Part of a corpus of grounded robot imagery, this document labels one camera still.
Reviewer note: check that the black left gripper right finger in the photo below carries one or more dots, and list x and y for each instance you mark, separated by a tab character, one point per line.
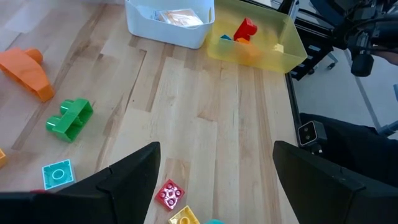
311	193

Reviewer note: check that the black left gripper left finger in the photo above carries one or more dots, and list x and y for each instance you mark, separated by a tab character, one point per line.
124	199

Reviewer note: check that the yellow small toy brick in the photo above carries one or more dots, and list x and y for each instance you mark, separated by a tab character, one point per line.
278	48
183	216

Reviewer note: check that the red stepped toy brick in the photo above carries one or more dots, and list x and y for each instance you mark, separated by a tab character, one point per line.
245	28

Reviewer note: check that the clear case with orange card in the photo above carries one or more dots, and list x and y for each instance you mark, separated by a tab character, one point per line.
182	18

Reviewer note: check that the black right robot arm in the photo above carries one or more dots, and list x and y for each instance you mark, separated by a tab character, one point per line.
357	18

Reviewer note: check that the red small square brick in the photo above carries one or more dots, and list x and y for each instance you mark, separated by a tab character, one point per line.
169	194

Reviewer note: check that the teal and white square brick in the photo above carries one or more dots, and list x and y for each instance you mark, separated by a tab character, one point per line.
58	174

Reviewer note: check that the pink-red stepped toy brick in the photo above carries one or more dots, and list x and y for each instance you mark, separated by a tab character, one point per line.
38	191

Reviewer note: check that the teal foam die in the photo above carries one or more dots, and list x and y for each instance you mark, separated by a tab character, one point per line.
214	221

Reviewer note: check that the green toy brick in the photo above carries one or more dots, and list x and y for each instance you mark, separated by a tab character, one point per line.
70	121

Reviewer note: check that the orange flat toy brick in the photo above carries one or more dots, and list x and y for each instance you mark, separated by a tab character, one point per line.
2	158

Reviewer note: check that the yellow translucent plastic bin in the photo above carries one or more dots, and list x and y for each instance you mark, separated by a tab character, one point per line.
264	59

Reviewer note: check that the orange angled long brick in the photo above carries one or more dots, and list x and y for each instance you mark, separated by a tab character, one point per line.
25	71

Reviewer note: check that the white plastic bin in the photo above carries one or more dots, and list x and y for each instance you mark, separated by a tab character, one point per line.
168	34

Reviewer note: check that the grey depth camera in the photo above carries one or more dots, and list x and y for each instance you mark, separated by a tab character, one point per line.
311	133

